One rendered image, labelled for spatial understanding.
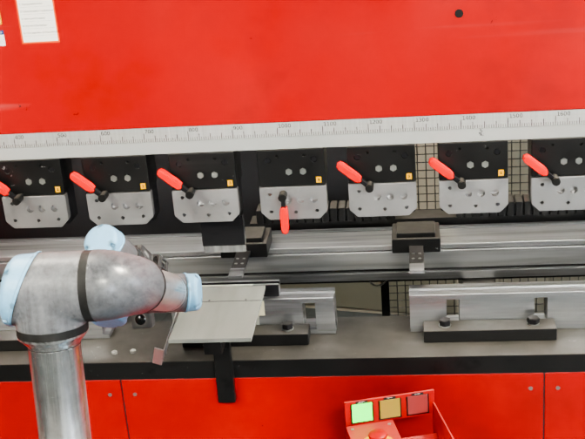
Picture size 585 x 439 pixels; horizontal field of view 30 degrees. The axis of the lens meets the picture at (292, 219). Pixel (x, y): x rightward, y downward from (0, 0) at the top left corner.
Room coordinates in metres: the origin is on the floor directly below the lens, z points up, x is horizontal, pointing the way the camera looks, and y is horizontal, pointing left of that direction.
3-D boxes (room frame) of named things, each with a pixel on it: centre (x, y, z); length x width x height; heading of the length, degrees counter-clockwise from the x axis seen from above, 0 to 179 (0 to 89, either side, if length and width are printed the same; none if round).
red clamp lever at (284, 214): (2.28, 0.02, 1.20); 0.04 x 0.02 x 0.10; 173
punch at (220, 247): (2.36, 0.16, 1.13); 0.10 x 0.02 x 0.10; 83
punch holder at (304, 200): (2.34, -0.01, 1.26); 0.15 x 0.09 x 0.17; 83
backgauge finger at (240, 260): (2.52, 0.13, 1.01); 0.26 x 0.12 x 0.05; 173
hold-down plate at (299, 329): (2.30, 0.13, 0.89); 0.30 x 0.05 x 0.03; 83
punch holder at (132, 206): (2.39, 0.39, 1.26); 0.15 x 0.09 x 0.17; 83
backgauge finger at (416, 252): (2.47, -0.30, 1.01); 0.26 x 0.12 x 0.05; 173
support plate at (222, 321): (2.22, 0.18, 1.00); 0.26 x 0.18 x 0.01; 173
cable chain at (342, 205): (2.74, -0.09, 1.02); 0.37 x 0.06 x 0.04; 83
